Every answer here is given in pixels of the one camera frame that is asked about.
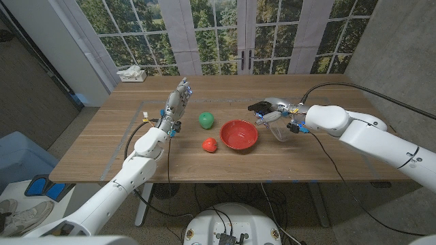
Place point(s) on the white robot torso base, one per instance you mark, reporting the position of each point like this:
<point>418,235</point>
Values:
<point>231,221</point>

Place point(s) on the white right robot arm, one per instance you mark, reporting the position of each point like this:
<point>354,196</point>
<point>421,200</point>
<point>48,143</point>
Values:
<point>374,139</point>

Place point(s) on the green apple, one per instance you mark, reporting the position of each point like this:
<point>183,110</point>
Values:
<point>206,120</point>

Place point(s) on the clear spray bottle black pump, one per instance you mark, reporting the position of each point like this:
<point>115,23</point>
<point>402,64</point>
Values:
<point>282,132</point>

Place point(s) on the white table leg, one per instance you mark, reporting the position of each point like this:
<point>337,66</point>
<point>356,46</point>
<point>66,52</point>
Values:
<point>143,207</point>

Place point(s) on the black round grille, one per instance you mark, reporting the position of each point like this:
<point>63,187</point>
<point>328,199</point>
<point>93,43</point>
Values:
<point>166,190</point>

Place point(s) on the printed window backdrop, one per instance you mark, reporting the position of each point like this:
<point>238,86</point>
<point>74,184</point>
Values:
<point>211,34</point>

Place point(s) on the blue black foot pedal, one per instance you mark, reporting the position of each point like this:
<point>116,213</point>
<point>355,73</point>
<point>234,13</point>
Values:
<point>37,186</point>

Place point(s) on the grey white sneaker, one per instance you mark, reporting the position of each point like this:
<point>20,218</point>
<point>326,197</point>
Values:
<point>27,217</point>
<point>7,206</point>

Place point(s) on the red bowl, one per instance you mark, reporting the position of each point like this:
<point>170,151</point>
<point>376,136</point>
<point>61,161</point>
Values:
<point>238,135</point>

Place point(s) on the white tissue box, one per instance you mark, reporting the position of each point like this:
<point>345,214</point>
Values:
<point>133,76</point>

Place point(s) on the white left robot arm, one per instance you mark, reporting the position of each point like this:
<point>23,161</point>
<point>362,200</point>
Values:
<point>136,166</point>

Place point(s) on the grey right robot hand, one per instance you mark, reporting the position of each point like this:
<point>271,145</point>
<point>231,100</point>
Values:
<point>294,110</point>

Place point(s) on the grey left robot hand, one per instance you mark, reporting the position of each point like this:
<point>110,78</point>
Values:
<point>175,107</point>

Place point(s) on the blue storage bin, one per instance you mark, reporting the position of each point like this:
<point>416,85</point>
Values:
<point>24,160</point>

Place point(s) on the grey table leg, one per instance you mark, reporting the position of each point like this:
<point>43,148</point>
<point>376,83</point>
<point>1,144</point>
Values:
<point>318,207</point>

